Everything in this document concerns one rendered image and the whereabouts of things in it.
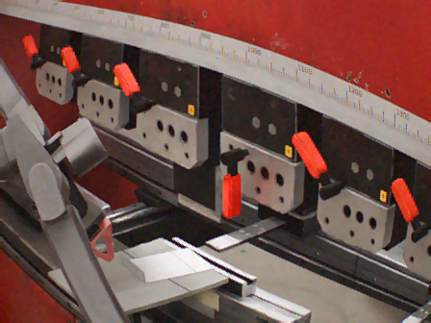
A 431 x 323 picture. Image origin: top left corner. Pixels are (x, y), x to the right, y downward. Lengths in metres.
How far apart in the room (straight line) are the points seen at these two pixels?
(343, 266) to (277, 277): 1.88
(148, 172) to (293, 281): 1.54
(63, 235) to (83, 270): 0.05
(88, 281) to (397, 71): 0.48
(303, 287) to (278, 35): 2.30
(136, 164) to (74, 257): 1.10
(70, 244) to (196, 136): 0.47
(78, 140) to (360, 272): 0.61
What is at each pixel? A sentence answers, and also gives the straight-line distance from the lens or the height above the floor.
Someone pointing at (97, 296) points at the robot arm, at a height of 1.22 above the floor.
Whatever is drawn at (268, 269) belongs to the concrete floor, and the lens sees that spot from 3.79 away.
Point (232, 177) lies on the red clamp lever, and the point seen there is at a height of 1.21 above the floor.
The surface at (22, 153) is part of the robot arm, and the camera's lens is 1.21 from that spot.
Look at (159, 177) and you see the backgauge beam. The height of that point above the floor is 0.93.
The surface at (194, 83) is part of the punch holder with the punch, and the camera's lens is 1.58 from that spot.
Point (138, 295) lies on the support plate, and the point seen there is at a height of 1.00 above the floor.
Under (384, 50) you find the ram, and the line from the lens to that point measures 1.27.
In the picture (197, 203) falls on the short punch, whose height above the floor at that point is 1.10.
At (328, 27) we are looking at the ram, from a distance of 1.34.
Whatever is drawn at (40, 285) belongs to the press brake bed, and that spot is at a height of 0.78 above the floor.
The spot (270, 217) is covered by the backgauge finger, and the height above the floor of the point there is 1.00.
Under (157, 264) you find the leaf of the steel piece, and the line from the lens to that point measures 1.73.
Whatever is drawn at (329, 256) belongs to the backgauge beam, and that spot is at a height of 0.94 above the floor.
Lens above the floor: 1.83
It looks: 23 degrees down
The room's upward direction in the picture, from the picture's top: straight up
